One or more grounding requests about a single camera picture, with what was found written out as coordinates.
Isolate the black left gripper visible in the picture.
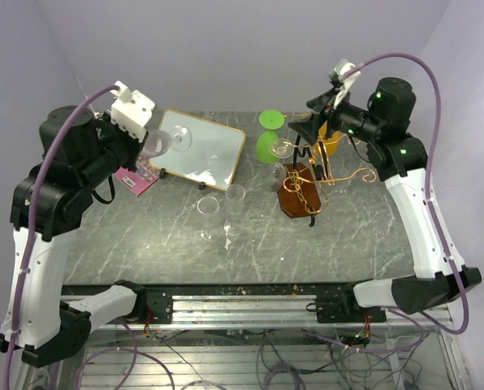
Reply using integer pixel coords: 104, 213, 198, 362
80, 108, 148, 189

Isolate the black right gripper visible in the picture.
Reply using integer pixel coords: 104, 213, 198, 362
287, 87, 382, 145

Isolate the orange plastic wine glass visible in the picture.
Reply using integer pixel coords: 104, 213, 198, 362
318, 122, 341, 157

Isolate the green plastic wine glass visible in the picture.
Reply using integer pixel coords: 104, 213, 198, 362
255, 110, 285, 164

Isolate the clear wine glass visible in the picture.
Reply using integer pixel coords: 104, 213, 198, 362
140, 125, 192, 158
197, 196, 220, 242
268, 138, 295, 193

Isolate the clear wine glass front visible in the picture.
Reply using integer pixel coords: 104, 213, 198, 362
140, 125, 192, 158

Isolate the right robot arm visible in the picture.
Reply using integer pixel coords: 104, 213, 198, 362
289, 77, 482, 322

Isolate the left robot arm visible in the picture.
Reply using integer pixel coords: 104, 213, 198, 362
0, 106, 153, 368

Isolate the clear tall flute glass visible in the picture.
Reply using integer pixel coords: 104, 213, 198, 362
224, 184, 246, 236

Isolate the pink sticker book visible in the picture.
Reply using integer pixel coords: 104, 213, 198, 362
113, 156, 160, 197

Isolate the gold framed whiteboard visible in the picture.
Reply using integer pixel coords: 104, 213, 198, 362
150, 110, 246, 191

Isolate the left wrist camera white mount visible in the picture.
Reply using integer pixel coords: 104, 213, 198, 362
110, 80, 156, 144

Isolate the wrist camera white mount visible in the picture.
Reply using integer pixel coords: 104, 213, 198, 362
329, 58, 361, 109
110, 80, 156, 144

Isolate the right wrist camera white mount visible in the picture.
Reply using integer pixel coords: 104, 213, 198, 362
329, 58, 361, 109

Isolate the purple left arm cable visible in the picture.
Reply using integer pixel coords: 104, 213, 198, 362
2, 83, 174, 390

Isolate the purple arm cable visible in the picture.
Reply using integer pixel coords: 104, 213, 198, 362
2, 83, 174, 390
306, 52, 469, 354

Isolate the gold wire wine glass rack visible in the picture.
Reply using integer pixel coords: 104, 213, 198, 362
276, 133, 378, 228

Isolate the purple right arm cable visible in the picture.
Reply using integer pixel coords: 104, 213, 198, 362
306, 52, 469, 354

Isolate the aluminium mounting rail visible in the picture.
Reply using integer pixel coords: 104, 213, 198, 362
63, 292, 454, 326

